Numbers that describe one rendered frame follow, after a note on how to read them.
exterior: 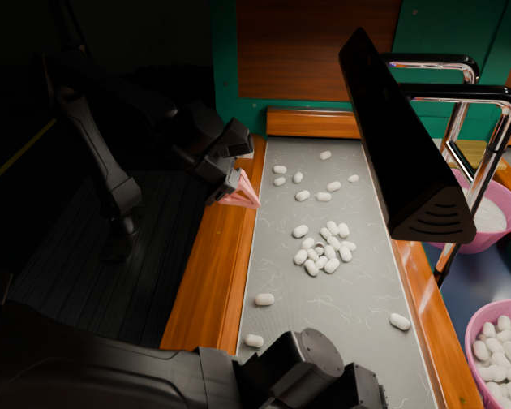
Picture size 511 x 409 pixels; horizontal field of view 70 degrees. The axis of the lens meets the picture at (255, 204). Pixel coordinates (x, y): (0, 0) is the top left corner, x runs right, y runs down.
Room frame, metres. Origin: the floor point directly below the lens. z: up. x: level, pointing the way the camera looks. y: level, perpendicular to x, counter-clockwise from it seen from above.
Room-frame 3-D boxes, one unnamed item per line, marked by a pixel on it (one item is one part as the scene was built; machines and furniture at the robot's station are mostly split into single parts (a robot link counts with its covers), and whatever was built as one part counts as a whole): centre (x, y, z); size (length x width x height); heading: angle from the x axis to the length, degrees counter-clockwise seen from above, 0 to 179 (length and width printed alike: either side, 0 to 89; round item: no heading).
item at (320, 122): (1.02, -0.18, 0.83); 0.30 x 0.06 x 0.07; 85
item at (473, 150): (0.94, -0.52, 0.77); 0.33 x 0.15 x 0.01; 85
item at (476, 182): (0.56, -0.28, 0.90); 0.20 x 0.19 x 0.45; 175
